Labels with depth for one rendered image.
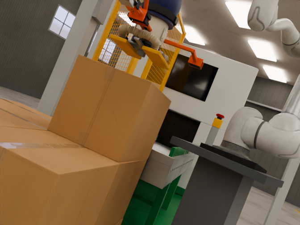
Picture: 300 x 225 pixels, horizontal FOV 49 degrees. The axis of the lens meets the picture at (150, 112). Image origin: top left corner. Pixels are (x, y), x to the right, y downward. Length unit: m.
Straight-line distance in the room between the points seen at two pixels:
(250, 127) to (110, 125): 0.71
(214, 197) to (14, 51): 9.87
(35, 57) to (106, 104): 10.02
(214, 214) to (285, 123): 0.56
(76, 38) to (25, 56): 8.15
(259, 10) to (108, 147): 0.90
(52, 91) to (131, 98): 1.76
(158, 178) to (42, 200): 1.26
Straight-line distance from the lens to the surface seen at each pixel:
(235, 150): 1.74
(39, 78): 11.80
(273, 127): 1.72
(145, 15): 1.64
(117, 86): 1.55
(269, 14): 1.56
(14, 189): 1.02
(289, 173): 5.04
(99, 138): 1.55
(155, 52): 1.69
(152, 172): 2.15
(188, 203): 1.76
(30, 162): 0.99
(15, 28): 10.99
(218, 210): 1.70
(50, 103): 3.19
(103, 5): 3.27
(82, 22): 3.25
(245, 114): 1.77
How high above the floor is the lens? 0.78
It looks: 1 degrees up
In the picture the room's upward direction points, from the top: 22 degrees clockwise
